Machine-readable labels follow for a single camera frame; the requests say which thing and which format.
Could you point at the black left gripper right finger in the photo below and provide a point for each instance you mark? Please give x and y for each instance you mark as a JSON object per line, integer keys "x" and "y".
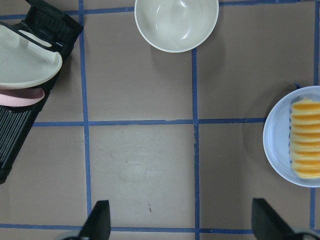
{"x": 267, "y": 224}

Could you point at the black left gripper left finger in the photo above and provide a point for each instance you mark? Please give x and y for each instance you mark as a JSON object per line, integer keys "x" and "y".
{"x": 98, "y": 224}

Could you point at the blue plate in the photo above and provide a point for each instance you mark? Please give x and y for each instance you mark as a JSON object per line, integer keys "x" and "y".
{"x": 276, "y": 136}

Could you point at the yellow ridged bread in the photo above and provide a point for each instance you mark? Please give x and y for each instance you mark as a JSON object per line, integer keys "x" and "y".
{"x": 304, "y": 138}

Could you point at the pink plate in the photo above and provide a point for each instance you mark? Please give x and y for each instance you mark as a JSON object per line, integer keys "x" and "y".
{"x": 21, "y": 97}

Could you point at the cream plate in rack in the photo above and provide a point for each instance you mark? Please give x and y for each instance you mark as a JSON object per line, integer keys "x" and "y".
{"x": 26, "y": 60}

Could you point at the black plate rack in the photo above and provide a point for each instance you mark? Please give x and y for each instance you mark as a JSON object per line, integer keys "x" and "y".
{"x": 61, "y": 31}

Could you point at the cream ceramic bowl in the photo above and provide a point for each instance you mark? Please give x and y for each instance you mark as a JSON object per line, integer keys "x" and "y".
{"x": 176, "y": 26}

